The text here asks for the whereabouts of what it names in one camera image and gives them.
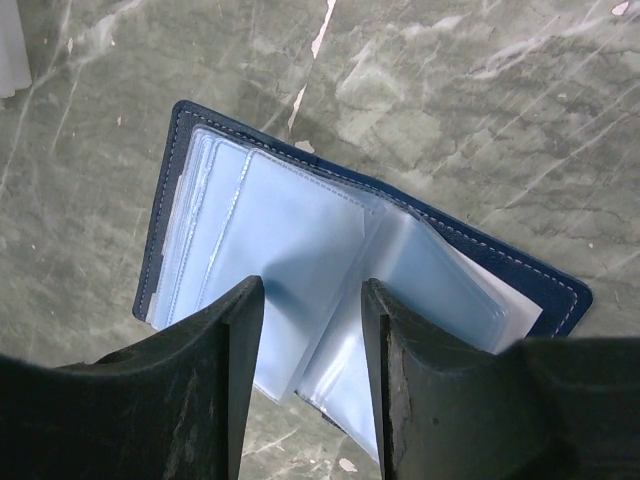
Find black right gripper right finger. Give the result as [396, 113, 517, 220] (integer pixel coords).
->
[361, 279, 639, 479]

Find blue leather card holder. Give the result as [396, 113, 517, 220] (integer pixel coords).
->
[133, 100, 593, 455]

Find white plastic card tray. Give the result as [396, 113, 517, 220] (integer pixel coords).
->
[0, 0, 32, 99]

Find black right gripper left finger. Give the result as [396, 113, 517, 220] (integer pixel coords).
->
[1, 276, 264, 479]

